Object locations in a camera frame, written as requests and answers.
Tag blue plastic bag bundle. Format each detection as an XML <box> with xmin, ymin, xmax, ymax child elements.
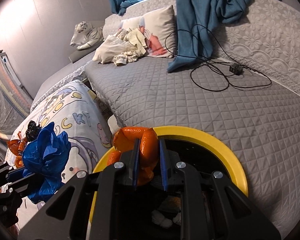
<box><xmin>22</xmin><ymin>122</ymin><xmax>71</xmax><ymax>204</ymax></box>

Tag black plastic bag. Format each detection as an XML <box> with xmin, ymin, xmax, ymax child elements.
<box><xmin>25</xmin><ymin>120</ymin><xmax>42</xmax><ymax>142</ymax></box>

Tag orange plastic bag bundle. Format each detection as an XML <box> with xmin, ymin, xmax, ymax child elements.
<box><xmin>107</xmin><ymin>127</ymin><xmax>159</xmax><ymax>186</ymax></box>

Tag orange snack wrapper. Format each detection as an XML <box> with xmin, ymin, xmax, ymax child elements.
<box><xmin>7</xmin><ymin>132</ymin><xmax>27</xmax><ymax>168</ymax></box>

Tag yellow rimmed trash bin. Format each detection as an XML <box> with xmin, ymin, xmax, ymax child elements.
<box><xmin>88</xmin><ymin>125</ymin><xmax>249</xmax><ymax>240</ymax></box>

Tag grey quilted bedspread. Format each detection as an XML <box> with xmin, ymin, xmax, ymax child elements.
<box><xmin>85</xmin><ymin>57</ymin><xmax>300</xmax><ymax>237</ymax></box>

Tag cartoon astronaut bed quilt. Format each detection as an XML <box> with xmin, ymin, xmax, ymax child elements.
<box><xmin>12</xmin><ymin>80</ymin><xmax>111</xmax><ymax>183</ymax></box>

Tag grey bed sheet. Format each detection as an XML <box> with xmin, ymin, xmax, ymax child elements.
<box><xmin>30</xmin><ymin>52</ymin><xmax>94</xmax><ymax>112</ymax></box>

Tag grey flat pillow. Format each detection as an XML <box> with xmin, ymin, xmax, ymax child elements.
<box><xmin>69</xmin><ymin>44</ymin><xmax>100</xmax><ymax>63</ymax></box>

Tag white tiger plush toy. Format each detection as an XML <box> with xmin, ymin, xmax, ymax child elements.
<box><xmin>70</xmin><ymin>21</ymin><xmax>103</xmax><ymax>50</ymax></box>

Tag cream crumpled clothes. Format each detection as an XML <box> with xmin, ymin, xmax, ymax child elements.
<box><xmin>93</xmin><ymin>29</ymin><xmax>148</xmax><ymax>66</ymax></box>

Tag baby print pillow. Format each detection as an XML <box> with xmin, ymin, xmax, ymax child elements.
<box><xmin>119</xmin><ymin>5</ymin><xmax>177</xmax><ymax>58</ymax></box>

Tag right blue curtain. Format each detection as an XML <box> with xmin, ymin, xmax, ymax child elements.
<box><xmin>167</xmin><ymin>0</ymin><xmax>283</xmax><ymax>74</ymax></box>

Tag black charger cable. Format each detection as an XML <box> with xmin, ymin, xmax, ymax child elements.
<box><xmin>164</xmin><ymin>24</ymin><xmax>273</xmax><ymax>93</ymax></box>

